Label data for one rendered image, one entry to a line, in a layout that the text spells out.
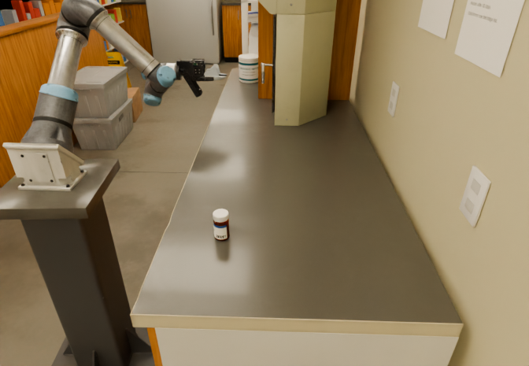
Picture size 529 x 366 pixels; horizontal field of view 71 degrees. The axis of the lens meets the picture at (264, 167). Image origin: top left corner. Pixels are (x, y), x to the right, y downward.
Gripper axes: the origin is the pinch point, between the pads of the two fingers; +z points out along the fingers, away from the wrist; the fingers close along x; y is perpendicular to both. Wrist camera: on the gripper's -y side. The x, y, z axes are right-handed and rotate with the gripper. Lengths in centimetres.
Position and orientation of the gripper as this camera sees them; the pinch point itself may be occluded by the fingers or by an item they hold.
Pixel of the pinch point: (223, 77)
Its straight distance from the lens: 169.5
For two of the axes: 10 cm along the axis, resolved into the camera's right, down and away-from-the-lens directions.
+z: 10.0, 0.3, -0.2
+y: 0.1, -8.7, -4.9
